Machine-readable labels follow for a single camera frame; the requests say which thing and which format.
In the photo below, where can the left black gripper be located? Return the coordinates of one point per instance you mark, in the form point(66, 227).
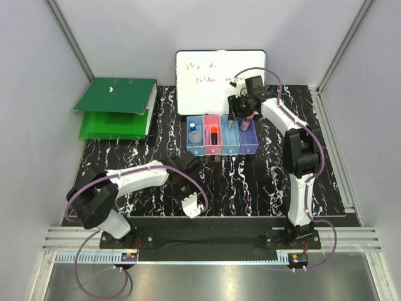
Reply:
point(195, 189)

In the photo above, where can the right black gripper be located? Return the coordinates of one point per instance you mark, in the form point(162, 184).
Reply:
point(233, 110)

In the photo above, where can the pink transparent stapler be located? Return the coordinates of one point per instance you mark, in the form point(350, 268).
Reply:
point(245, 122)

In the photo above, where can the light blue bin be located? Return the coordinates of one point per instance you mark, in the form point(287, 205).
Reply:
point(230, 138)
point(198, 149)

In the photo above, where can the orange black marker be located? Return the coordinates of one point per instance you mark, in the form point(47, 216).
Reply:
point(214, 136)

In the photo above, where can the pink bin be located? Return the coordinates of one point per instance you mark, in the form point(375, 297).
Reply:
point(213, 121)

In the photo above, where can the purple bin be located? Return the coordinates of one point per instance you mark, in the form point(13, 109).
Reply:
point(248, 139)

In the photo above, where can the pink eraser stick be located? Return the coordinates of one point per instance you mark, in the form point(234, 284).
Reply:
point(207, 136)

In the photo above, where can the white dry-erase board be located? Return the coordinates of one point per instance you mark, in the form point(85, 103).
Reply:
point(203, 78)

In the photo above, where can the small clear glue bottle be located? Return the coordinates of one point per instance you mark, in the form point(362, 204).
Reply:
point(194, 136)

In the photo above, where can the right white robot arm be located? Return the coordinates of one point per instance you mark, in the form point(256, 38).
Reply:
point(303, 156)

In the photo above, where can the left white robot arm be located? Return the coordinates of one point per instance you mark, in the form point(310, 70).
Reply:
point(92, 198)

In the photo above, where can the black marble pattern mat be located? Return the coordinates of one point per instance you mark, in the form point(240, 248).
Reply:
point(255, 185)

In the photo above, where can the left circuit board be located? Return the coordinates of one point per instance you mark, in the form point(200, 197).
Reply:
point(129, 256)

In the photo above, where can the circuit board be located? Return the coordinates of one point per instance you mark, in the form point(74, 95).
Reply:
point(299, 257)
point(129, 256)

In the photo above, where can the light green folder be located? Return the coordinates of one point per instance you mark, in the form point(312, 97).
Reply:
point(108, 125)

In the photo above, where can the right circuit board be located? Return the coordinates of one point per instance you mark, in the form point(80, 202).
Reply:
point(299, 257)

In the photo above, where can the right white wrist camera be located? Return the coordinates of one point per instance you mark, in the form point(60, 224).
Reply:
point(240, 86)

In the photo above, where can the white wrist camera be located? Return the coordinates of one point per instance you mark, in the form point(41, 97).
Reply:
point(240, 86)
point(191, 207)

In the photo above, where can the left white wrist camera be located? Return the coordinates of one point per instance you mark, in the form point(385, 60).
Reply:
point(191, 207)

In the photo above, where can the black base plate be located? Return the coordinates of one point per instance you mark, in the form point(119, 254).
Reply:
point(213, 239)

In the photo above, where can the green ring binder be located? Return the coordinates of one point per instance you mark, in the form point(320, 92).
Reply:
point(119, 95)

